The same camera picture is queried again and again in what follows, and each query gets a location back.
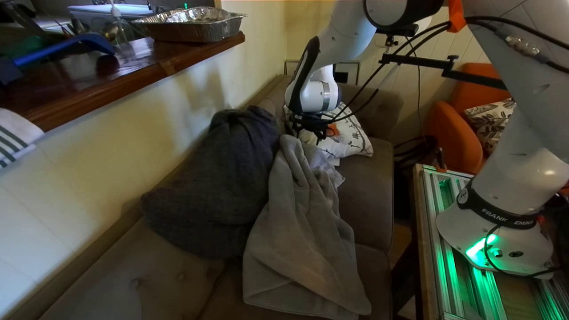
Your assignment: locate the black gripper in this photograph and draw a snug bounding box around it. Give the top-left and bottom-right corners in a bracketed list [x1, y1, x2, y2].
[287, 114, 326, 141]

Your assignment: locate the grey towel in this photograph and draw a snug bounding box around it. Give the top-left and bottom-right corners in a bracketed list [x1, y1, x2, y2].
[241, 135, 371, 320]

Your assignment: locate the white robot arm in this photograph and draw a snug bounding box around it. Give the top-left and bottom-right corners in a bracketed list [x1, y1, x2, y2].
[284, 0, 569, 278]

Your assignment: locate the white patterned cushion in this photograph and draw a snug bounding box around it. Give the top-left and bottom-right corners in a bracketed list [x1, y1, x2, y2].
[298, 103, 373, 160]

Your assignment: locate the dark grey blanket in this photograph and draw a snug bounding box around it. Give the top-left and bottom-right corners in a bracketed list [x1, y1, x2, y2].
[140, 107, 278, 258]

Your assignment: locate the aluminium foil tray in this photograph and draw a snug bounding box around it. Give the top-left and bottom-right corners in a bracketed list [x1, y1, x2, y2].
[134, 6, 241, 45]

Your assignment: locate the orange armchair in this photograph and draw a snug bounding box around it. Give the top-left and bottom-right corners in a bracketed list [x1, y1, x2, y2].
[422, 80, 508, 175]

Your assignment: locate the floral cushion on armchair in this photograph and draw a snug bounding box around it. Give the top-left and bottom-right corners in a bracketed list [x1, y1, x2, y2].
[463, 100, 515, 155]

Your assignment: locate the blue plastic object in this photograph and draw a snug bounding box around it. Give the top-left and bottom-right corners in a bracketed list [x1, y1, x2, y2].
[12, 34, 115, 68]

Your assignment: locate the wooden shelf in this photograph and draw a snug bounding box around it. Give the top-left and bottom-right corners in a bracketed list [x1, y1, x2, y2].
[0, 32, 245, 132]

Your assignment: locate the striped white cloth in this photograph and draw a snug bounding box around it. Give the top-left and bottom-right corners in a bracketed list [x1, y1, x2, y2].
[0, 109, 44, 169]

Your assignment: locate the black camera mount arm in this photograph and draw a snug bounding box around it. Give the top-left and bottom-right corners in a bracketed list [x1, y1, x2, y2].
[380, 54, 506, 89]

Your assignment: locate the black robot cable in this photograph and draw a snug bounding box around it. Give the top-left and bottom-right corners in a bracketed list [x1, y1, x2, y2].
[317, 16, 569, 130]

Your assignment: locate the aluminium frame robot table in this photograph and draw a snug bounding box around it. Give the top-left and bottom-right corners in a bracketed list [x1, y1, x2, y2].
[412, 164, 569, 320]

